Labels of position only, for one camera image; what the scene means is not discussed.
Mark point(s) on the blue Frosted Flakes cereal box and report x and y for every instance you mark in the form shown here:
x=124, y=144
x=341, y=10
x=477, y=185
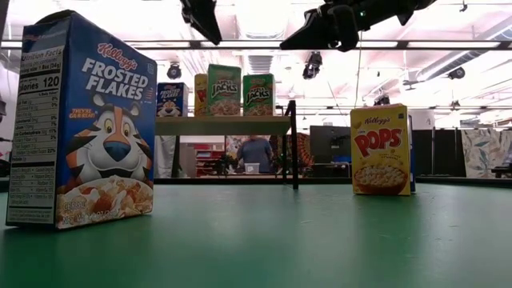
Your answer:
x=100, y=140
x=172, y=100
x=412, y=160

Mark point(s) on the yellow Corn Pops cereal box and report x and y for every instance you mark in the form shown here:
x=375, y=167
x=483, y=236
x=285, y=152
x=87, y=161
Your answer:
x=201, y=96
x=380, y=148

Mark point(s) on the green table mat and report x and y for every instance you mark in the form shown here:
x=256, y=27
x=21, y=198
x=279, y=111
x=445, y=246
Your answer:
x=256, y=248

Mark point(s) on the green Apple Jacks cereal box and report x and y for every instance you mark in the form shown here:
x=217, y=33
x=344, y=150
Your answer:
x=259, y=94
x=224, y=90

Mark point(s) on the person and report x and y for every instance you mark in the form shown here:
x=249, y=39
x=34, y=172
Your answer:
x=256, y=152

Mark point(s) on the black ceiling spotlight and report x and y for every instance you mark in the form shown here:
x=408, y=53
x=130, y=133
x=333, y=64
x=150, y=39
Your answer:
x=382, y=100
x=456, y=73
x=174, y=71

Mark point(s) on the black room divider panel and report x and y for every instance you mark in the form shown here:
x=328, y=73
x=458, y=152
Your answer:
x=440, y=152

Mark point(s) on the orange spiral print cloth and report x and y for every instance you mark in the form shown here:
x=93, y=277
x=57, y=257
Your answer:
x=304, y=154

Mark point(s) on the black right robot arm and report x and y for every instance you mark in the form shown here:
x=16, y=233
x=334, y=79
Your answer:
x=416, y=6

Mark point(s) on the red shelf unit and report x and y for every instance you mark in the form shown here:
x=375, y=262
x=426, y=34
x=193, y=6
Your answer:
x=208, y=160

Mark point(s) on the ceiling air vent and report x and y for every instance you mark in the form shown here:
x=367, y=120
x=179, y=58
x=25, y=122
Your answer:
x=260, y=64

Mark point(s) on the white plastic container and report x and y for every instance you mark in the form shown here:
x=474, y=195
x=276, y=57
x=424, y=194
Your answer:
x=252, y=168

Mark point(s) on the wooden shelf black metal frame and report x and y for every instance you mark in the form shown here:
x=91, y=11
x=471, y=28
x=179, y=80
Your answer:
x=224, y=126

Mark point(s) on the plain white cloth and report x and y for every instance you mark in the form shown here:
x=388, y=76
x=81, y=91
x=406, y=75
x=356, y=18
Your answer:
x=166, y=156

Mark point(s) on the black overhead camera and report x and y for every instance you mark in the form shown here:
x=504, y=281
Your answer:
x=312, y=65

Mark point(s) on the leaf print hanging cloth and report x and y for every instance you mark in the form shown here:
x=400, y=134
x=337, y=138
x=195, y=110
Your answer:
x=484, y=152

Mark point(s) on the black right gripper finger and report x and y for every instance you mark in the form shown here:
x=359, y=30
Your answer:
x=345, y=28
x=312, y=34

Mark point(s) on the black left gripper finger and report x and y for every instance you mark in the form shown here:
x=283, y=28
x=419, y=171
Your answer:
x=202, y=18

